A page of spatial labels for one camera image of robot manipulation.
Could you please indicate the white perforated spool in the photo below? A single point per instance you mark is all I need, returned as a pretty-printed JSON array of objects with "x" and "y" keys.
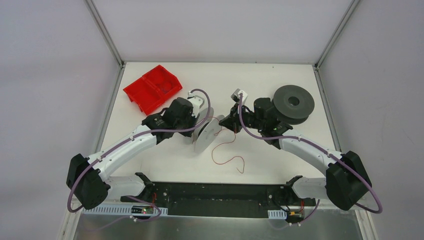
[{"x": 207, "y": 132}]

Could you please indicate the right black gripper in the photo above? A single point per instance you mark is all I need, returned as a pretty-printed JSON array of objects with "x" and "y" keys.
[{"x": 232, "y": 118}]

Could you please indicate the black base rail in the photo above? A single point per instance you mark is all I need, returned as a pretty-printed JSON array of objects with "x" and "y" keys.
[{"x": 253, "y": 201}]

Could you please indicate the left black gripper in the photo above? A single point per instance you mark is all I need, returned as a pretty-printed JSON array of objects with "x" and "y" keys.
[{"x": 193, "y": 119}]

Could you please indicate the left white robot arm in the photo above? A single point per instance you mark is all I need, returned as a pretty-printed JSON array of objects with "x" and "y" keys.
[{"x": 90, "y": 178}]

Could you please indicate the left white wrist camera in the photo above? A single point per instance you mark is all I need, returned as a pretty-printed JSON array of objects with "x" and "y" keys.
[{"x": 197, "y": 103}]

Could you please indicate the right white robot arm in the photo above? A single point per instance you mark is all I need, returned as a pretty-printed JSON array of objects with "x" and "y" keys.
[{"x": 345, "y": 181}]

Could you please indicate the white cable duct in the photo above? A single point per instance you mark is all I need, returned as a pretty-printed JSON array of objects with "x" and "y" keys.
[
  {"x": 139, "y": 210},
  {"x": 277, "y": 214}
]

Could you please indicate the right white cable duct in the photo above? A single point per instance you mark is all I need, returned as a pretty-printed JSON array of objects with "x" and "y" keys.
[{"x": 277, "y": 214}]

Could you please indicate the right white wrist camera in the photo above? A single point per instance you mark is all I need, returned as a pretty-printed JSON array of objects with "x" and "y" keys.
[{"x": 236, "y": 96}]

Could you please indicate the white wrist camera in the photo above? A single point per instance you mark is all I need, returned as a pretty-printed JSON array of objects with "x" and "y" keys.
[
  {"x": 197, "y": 103},
  {"x": 236, "y": 96}
]

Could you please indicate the dark grey spool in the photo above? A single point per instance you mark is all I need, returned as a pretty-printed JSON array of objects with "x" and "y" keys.
[{"x": 293, "y": 104}]

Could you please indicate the red plastic bin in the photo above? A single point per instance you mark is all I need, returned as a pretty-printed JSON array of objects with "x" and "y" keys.
[{"x": 153, "y": 89}]

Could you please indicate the left white cable duct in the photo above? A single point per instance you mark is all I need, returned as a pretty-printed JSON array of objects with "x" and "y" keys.
[{"x": 139, "y": 210}]

